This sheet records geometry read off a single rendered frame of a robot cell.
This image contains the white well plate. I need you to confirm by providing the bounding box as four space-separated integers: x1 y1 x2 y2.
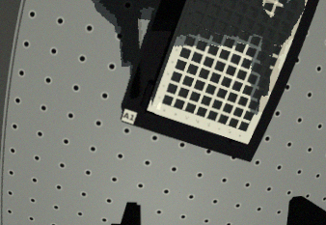
147 0 308 144

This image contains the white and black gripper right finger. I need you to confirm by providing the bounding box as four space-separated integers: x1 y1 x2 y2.
286 196 326 225

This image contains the grey perforated base plate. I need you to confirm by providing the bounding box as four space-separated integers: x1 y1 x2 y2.
0 0 326 225

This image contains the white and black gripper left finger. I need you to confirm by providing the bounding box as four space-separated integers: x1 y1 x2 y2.
111 202 141 225

